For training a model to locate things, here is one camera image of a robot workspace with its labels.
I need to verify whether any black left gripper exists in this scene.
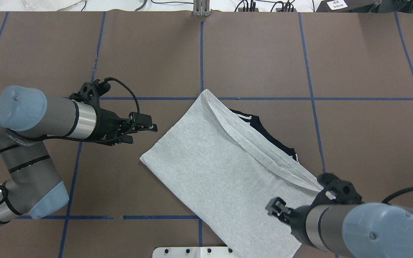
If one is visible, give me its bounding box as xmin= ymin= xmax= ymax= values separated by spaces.
xmin=70 ymin=82 xmax=158 ymax=145

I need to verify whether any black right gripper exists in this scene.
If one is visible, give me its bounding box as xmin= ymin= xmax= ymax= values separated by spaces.
xmin=265 ymin=192 xmax=331 ymax=248

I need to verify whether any grey cartoon print t-shirt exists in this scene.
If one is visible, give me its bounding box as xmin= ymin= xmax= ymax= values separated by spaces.
xmin=140 ymin=90 xmax=322 ymax=258

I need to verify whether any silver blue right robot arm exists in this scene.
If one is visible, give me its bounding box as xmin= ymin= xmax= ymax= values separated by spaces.
xmin=265 ymin=191 xmax=413 ymax=258

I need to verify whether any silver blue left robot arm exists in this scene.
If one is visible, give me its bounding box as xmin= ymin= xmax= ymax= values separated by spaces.
xmin=0 ymin=78 xmax=158 ymax=226

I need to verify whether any orange grey usb hub far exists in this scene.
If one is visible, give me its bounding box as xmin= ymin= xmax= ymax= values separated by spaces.
xmin=234 ymin=0 xmax=259 ymax=13

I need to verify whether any orange grey usb hub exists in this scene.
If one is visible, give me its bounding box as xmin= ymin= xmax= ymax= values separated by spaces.
xmin=270 ymin=0 xmax=297 ymax=13
xmin=234 ymin=0 xmax=259 ymax=13

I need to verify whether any orange grey usb hub near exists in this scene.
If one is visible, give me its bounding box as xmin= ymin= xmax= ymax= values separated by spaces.
xmin=270 ymin=0 xmax=297 ymax=13

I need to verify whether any black laptop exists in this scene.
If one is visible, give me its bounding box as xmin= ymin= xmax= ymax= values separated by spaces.
xmin=315 ymin=0 xmax=413 ymax=13

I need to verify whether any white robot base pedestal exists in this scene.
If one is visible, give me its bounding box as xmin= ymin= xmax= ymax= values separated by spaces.
xmin=152 ymin=247 xmax=238 ymax=258

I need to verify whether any aluminium frame post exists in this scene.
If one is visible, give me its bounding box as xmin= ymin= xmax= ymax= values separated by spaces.
xmin=193 ymin=0 xmax=211 ymax=17

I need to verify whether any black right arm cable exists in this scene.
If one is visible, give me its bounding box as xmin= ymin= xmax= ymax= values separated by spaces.
xmin=380 ymin=184 xmax=413 ymax=205

